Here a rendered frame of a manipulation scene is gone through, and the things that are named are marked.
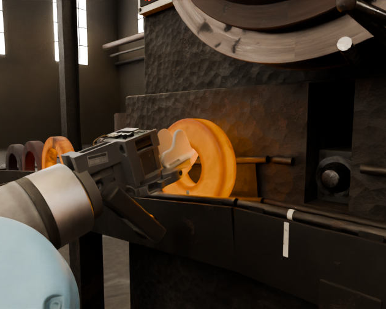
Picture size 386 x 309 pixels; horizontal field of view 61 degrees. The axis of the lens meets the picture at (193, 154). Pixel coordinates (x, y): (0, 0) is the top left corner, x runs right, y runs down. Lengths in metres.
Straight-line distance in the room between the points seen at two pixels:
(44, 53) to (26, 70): 0.79
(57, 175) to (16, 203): 0.05
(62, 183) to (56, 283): 0.21
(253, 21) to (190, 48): 0.32
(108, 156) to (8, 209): 0.12
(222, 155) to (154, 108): 0.27
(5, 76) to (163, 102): 10.01
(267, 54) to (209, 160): 0.18
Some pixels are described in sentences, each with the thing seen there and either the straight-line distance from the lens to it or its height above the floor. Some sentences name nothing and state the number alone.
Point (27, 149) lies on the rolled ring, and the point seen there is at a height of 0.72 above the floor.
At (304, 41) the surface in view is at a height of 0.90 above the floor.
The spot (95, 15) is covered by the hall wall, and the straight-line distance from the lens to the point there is 12.10.
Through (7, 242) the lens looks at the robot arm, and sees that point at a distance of 0.18.
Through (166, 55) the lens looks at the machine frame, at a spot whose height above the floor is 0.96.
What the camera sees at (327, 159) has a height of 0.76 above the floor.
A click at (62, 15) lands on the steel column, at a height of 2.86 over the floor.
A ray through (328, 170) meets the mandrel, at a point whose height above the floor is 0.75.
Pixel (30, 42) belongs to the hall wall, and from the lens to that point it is 10.98.
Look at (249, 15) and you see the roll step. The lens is 0.40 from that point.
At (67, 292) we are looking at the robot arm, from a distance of 0.18.
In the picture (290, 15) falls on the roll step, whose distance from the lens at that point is 0.37.
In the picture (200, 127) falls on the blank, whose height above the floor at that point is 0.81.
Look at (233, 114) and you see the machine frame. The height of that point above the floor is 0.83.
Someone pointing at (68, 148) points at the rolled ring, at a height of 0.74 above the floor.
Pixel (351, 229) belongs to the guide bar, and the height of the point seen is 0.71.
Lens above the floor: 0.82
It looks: 6 degrees down
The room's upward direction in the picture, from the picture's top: straight up
